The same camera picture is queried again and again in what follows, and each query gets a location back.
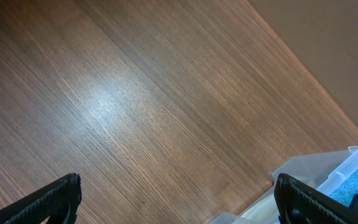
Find blue denim jeans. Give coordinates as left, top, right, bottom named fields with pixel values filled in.
left=329, top=169, right=358, bottom=207

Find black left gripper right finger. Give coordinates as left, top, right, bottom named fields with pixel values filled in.
left=274, top=174, right=358, bottom=224

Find clear plastic storage bin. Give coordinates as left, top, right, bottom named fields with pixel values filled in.
left=210, top=146, right=358, bottom=224

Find cream cloth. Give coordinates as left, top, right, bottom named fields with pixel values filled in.
left=240, top=194, right=279, bottom=223

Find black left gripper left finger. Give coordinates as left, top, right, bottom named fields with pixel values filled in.
left=0, top=173, right=82, bottom=224

